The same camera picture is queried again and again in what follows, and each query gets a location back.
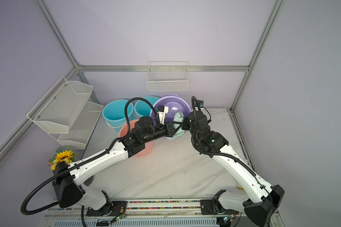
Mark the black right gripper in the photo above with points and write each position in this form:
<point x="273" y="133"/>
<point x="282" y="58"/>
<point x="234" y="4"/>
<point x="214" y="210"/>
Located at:
<point x="188" y="121"/>

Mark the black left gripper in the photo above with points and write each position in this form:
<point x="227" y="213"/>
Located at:
<point x="169" y="129"/>

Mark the mint green microfibre cloth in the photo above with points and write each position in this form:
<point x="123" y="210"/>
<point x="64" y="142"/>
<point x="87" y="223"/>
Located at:
<point x="178" y="124"/>

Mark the pink plastic bucket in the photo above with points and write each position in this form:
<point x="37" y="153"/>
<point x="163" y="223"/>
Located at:
<point x="148" y="146"/>

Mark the teal bucket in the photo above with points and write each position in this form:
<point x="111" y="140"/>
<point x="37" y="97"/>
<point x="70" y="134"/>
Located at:
<point x="141" y="108"/>

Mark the purple plastic bucket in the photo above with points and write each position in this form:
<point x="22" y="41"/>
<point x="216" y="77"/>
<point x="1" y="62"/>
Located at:
<point x="178" y="109"/>

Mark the teal bucket being wiped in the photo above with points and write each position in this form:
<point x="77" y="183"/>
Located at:
<point x="114" y="114"/>

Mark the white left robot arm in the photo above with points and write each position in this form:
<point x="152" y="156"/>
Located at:
<point x="69" y="179"/>

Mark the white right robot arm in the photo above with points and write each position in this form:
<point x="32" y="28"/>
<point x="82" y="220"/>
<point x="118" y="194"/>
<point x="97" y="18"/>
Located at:
<point x="262" y="198"/>

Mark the sunflower bouquet in vase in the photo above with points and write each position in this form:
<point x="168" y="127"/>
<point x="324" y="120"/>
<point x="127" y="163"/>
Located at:
<point x="63" y="154"/>

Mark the white two-tier mesh shelf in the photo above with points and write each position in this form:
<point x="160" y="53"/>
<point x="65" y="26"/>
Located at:
<point x="67" y="114"/>

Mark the white wire wall basket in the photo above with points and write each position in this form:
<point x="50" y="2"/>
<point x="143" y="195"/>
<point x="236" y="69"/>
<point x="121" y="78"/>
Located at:
<point x="164" y="76"/>

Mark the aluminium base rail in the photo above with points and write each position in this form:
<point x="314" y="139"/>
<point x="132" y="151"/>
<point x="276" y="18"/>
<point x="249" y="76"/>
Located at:
<point x="149" y="213"/>

